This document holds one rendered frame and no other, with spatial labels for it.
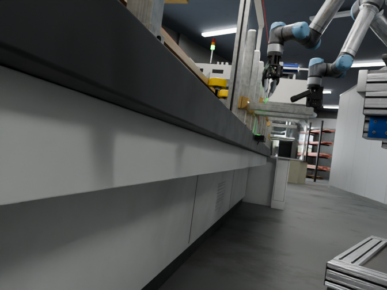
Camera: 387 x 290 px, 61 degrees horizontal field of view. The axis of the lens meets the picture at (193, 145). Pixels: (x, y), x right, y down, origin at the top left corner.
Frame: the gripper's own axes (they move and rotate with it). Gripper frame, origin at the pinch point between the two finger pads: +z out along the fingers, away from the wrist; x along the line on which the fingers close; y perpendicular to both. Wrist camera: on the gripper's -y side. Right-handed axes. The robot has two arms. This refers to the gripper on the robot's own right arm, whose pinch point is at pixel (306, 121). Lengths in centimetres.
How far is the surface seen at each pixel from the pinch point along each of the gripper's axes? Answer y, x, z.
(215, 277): -35, -39, 82
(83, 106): -29, -164, 21
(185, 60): -46, -87, -7
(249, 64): -28, -56, -15
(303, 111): -4, -52, 2
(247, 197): -48, 237, 74
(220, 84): -39, -53, -6
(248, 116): -28.5, -30.8, 3.8
